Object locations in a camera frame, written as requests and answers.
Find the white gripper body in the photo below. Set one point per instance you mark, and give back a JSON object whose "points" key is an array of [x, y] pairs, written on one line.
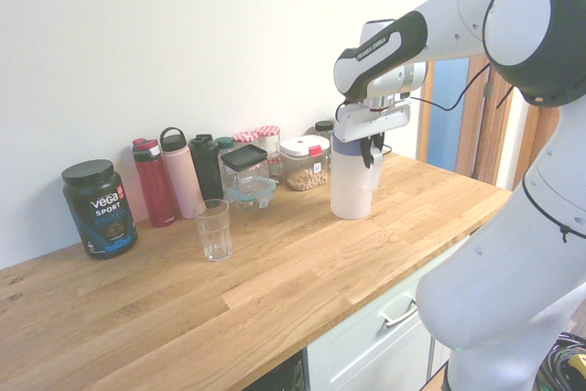
{"points": [[375, 123]]}

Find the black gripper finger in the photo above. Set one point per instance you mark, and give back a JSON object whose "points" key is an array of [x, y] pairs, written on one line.
{"points": [[367, 153], [379, 141]]}

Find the translucent pitcher with blue lid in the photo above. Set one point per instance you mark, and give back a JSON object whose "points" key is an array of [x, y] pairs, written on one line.
{"points": [[350, 189]]}

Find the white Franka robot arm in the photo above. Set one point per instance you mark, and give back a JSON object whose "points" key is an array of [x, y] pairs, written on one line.
{"points": [[494, 272]]}

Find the pink water bottle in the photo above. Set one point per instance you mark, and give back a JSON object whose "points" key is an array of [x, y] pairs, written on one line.
{"points": [[183, 180]]}

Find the red water bottle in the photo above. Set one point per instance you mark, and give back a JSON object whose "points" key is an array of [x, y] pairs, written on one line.
{"points": [[155, 189]]}

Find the black lid glass jar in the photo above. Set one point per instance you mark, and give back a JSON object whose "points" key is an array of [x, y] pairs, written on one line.
{"points": [[323, 126]]}

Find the white lid cereal container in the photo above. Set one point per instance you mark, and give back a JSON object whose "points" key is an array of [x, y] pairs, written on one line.
{"points": [[304, 166]]}

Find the small red checked lid jar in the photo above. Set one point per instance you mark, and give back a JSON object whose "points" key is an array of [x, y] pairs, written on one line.
{"points": [[275, 166]]}

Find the wooden door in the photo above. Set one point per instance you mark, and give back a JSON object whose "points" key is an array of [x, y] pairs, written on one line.
{"points": [[478, 144]]}

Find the red checked lid glass jar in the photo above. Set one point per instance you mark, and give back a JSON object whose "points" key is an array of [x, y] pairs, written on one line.
{"points": [[268, 132], [246, 137]]}

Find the silver door hinge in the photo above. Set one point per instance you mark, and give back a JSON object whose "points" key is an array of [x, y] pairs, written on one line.
{"points": [[487, 89]]}

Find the clear container with black lid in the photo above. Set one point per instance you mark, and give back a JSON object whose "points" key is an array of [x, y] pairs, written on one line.
{"points": [[245, 157]]}

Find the glass container with teal lid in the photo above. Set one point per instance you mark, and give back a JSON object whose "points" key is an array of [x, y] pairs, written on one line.
{"points": [[249, 198]]}

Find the green lid glass jar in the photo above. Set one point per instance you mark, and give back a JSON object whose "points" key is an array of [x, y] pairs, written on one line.
{"points": [[224, 146]]}

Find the black shaker bottle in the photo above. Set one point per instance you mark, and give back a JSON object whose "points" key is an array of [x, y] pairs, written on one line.
{"points": [[206, 166]]}

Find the clear drinking glass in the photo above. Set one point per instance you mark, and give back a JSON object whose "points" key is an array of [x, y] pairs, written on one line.
{"points": [[213, 231]]}

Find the white cabinet drawer front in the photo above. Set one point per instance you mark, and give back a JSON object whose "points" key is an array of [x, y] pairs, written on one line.
{"points": [[357, 350]]}

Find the black dishwasher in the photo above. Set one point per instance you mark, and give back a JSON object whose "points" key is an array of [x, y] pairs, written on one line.
{"points": [[284, 375]]}

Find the black protein powder tub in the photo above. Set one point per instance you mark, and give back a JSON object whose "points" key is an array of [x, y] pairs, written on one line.
{"points": [[103, 212]]}

